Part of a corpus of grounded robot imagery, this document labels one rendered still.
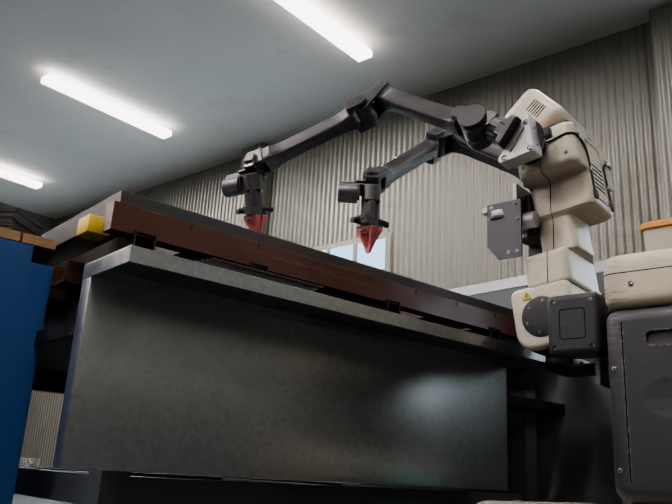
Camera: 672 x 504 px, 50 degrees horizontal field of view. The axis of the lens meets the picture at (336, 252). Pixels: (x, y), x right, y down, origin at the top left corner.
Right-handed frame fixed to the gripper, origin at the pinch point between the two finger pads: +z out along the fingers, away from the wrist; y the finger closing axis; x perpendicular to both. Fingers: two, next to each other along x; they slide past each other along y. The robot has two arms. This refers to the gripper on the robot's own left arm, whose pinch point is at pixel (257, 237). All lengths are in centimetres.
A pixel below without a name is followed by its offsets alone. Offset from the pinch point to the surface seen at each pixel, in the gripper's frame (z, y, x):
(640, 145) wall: -69, -315, -26
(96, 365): 34, 73, 49
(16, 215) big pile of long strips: -1, 75, 15
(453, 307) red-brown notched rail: 27, -38, 42
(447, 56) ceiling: -162, -276, -138
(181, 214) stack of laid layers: 2, 47, 39
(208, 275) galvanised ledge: 19, 56, 64
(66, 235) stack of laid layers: 2, 62, 10
